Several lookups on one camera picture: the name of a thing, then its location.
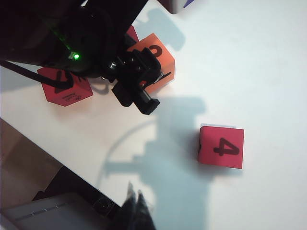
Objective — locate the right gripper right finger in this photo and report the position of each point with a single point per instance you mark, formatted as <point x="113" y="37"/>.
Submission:
<point x="145" y="215"/>

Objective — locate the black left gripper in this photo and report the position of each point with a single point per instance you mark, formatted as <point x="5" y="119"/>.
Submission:
<point x="136" y="98"/>

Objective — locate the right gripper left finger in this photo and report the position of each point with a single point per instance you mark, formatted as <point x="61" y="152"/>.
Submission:
<point x="130" y="210"/>

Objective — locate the orange foam block printed Q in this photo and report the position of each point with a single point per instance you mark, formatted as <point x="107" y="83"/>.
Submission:
<point x="165" y="57"/>

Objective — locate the red foam block printed turtle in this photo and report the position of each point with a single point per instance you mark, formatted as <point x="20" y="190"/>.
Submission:
<point x="133" y="34"/>

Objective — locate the red foam block printed Y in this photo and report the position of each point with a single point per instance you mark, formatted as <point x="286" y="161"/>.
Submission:
<point x="216" y="143"/>

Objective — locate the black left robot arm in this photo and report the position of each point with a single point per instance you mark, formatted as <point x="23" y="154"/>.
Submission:
<point x="36" y="28"/>

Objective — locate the red foam block printed O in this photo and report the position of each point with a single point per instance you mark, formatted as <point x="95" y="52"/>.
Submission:
<point x="72" y="95"/>

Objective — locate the grey white equipment housing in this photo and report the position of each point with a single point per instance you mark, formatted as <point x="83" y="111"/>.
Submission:
<point x="48" y="215"/>

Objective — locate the purple foam block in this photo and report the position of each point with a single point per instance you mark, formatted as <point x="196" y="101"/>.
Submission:
<point x="188" y="2"/>

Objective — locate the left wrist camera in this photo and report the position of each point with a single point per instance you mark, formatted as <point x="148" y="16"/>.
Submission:
<point x="141" y="64"/>

